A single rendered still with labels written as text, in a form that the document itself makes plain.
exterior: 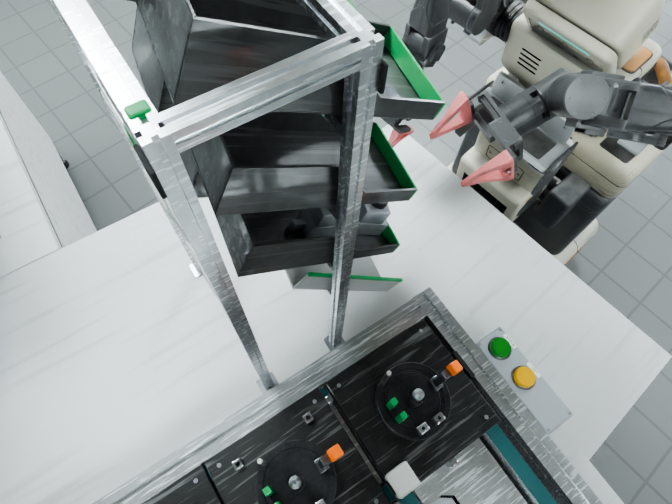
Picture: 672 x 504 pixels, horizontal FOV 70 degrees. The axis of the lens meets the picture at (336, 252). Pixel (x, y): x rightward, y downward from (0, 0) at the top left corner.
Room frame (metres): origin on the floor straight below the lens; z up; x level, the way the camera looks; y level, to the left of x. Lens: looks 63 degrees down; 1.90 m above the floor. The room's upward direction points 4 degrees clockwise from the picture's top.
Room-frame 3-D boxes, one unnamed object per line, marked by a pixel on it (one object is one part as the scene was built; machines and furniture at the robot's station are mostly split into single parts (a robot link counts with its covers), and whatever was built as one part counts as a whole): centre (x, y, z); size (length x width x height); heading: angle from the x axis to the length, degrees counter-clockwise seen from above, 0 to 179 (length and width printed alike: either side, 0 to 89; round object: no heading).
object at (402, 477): (0.03, -0.14, 0.97); 0.05 x 0.05 x 0.04; 37
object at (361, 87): (0.38, 0.15, 1.26); 0.36 x 0.21 x 0.80; 37
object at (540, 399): (0.23, -0.39, 0.93); 0.21 x 0.07 x 0.06; 37
